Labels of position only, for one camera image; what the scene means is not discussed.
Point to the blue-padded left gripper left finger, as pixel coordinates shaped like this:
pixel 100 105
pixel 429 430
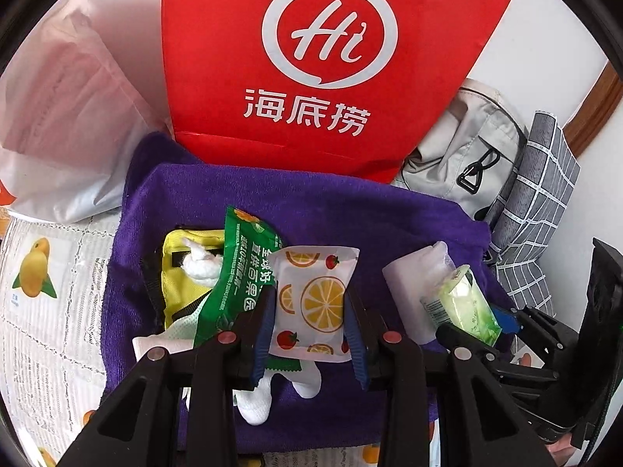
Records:
pixel 255 329

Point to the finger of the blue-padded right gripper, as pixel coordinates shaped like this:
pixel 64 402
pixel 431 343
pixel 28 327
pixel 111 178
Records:
pixel 505 319

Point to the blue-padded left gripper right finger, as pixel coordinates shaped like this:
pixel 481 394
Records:
pixel 362 330

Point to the green tissue packet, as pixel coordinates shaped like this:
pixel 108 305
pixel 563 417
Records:
pixel 459 301

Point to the orange-print wet wipe sachet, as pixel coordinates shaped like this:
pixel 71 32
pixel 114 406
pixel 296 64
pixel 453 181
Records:
pixel 311 285

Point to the green snack packet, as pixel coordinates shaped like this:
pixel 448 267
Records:
pixel 245 272

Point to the yellow black pouch bag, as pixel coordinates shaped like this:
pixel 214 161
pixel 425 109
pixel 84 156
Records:
pixel 192 261

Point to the white sponge block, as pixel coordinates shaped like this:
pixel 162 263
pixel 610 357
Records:
pixel 412 278

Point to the person's right hand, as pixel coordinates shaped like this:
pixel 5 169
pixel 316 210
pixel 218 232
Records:
pixel 562 450

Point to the purple towel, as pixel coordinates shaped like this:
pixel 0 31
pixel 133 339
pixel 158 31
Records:
pixel 167 187

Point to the grey checked cushion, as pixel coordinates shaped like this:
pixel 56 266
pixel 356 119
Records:
pixel 527 212

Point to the grey backpack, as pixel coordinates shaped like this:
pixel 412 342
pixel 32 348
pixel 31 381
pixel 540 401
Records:
pixel 470 153

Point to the red paper shopping bag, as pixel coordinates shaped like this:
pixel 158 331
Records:
pixel 335 86

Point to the white Miniso plastic bag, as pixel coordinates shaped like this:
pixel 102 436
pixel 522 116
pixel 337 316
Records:
pixel 70 121

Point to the brown wooden door frame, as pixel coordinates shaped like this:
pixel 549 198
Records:
pixel 595 111

